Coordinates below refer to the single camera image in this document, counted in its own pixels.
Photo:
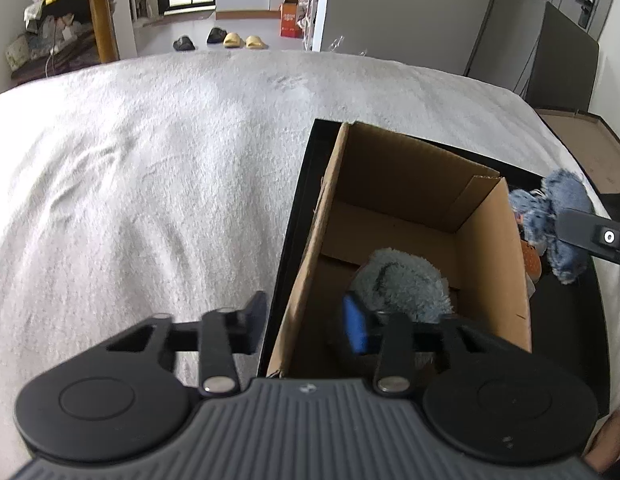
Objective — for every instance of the grey wall conduit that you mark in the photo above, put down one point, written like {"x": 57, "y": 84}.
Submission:
{"x": 482, "y": 20}

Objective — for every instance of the black slipper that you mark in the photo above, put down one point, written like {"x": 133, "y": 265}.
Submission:
{"x": 216, "y": 36}
{"x": 184, "y": 44}

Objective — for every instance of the blue spotted plush toy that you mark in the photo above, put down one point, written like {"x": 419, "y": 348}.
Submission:
{"x": 565, "y": 190}

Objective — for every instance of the burger plush toy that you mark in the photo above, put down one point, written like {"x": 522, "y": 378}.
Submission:
{"x": 532, "y": 260}

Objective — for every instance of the yellow slipper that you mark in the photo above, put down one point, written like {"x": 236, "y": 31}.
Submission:
{"x": 255, "y": 42}
{"x": 232, "y": 40}

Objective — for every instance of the orange carton box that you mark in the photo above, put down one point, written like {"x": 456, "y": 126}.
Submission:
{"x": 289, "y": 17}

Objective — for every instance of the clear plastic bag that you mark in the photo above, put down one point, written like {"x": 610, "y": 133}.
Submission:
{"x": 337, "y": 44}

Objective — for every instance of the pile of household clutter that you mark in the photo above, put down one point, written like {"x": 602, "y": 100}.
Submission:
{"x": 45, "y": 40}

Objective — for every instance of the yellow wooden table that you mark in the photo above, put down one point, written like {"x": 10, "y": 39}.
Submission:
{"x": 105, "y": 30}

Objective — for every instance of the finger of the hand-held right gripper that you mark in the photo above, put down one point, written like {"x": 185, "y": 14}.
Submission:
{"x": 585, "y": 232}

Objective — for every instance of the dark grey panel board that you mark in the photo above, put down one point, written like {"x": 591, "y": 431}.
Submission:
{"x": 560, "y": 60}

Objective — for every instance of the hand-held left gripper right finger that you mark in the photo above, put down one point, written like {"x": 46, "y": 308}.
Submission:
{"x": 357, "y": 327}

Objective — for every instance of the black tray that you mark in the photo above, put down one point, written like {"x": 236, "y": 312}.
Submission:
{"x": 560, "y": 330}

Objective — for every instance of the brown cardboard box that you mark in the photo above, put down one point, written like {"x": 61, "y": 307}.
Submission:
{"x": 400, "y": 170}

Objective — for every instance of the round light blue plush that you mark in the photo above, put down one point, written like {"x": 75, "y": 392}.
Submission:
{"x": 390, "y": 280}

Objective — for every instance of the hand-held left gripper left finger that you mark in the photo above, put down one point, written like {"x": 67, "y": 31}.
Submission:
{"x": 252, "y": 320}

